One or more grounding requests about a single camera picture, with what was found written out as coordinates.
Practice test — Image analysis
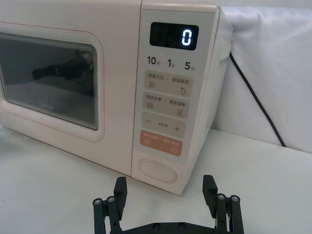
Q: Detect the black power cable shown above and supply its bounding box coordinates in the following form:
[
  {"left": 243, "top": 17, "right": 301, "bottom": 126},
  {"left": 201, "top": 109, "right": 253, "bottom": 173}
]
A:
[{"left": 228, "top": 52, "right": 287, "bottom": 148}]

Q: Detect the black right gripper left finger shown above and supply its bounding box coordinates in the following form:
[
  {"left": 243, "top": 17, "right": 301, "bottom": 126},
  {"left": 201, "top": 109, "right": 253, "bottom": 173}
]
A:
[{"left": 92, "top": 176, "right": 128, "bottom": 234}]

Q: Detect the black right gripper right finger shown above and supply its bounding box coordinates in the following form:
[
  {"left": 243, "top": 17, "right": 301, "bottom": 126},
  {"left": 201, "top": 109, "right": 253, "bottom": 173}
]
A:
[{"left": 202, "top": 175, "right": 244, "bottom": 234}]

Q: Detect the cream microwave oven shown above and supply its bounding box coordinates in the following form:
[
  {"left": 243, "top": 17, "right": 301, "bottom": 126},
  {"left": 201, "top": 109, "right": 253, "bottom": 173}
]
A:
[{"left": 0, "top": 0, "right": 235, "bottom": 197}]

